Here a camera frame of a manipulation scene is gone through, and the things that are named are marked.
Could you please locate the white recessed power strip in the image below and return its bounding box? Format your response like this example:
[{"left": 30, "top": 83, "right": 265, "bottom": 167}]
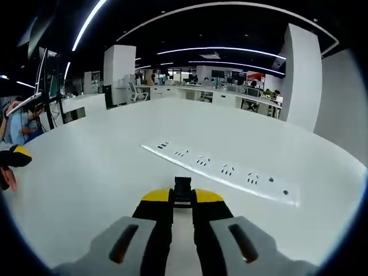
[{"left": 140, "top": 140, "right": 300, "bottom": 207}]

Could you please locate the silver monitor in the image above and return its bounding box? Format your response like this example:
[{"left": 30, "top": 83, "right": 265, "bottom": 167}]
[{"left": 36, "top": 47, "right": 62, "bottom": 98}]

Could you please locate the long white ceiling light strip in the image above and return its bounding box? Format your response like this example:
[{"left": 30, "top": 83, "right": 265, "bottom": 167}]
[{"left": 71, "top": 0, "right": 108, "bottom": 52}]

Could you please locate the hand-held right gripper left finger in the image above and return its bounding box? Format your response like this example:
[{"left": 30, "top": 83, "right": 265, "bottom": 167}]
[{"left": 53, "top": 187, "right": 175, "bottom": 276}]

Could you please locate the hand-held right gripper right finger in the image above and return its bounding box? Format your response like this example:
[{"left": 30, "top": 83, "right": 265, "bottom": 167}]
[{"left": 191, "top": 188, "right": 319, "bottom": 276}]

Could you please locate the white office chair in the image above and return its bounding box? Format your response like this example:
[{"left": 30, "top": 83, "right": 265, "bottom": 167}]
[{"left": 128, "top": 81, "right": 151, "bottom": 104}]

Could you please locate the silver laptop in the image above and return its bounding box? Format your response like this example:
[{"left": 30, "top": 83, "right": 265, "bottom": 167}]
[{"left": 5, "top": 91, "right": 43, "bottom": 118}]

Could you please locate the black monitor stand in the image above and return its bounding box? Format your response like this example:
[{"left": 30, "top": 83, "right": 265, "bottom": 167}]
[{"left": 42, "top": 91, "right": 64, "bottom": 131}]

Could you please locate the black plastic buckle socket part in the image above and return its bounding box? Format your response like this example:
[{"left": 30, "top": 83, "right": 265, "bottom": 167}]
[{"left": 174, "top": 176, "right": 193, "bottom": 199}]

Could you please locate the long white office desk row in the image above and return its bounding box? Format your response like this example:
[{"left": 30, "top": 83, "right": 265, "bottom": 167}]
[{"left": 151, "top": 84, "right": 283, "bottom": 119}]

